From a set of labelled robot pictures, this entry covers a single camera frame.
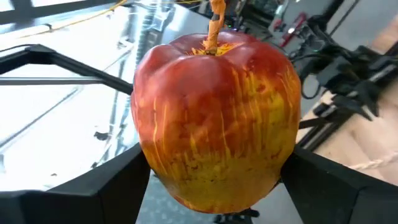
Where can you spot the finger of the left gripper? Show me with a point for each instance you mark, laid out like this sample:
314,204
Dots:
371,93
348,102

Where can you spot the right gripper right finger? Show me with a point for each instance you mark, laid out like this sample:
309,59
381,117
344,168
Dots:
342,205

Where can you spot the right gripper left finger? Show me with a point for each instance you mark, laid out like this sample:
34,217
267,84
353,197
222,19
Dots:
77,202

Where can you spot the red and yellow apple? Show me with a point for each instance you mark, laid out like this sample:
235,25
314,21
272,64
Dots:
217,124

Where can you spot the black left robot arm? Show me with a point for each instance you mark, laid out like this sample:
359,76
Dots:
314,40

